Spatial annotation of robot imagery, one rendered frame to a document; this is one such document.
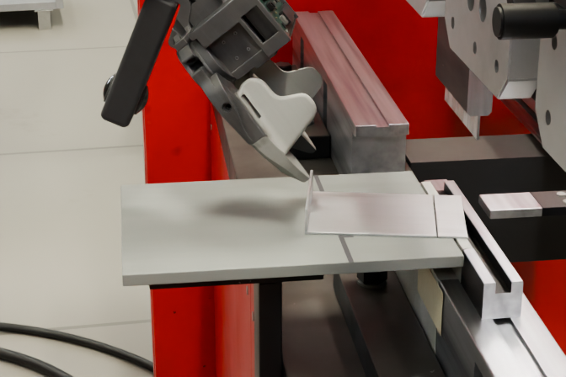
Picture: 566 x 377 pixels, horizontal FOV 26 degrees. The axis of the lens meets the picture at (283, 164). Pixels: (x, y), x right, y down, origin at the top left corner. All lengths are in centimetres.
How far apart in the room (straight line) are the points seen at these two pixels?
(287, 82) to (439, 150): 52
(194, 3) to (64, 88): 372
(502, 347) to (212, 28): 32
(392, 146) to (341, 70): 19
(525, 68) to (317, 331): 44
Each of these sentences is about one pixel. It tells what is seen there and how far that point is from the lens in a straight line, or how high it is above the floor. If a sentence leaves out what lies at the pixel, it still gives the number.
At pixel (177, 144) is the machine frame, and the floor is 75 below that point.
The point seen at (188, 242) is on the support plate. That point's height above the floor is 100.
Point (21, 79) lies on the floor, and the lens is 482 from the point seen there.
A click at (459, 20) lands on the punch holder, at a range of 84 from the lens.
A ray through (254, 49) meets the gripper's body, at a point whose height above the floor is 115.
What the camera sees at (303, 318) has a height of 87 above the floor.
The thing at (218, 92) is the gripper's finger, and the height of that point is 112.
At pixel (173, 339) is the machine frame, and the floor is 41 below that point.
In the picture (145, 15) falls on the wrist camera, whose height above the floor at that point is 117.
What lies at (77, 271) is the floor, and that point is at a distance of 322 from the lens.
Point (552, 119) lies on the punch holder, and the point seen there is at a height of 120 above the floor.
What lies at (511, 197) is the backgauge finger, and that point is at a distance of 106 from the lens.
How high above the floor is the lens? 141
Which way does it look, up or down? 21 degrees down
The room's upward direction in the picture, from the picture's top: straight up
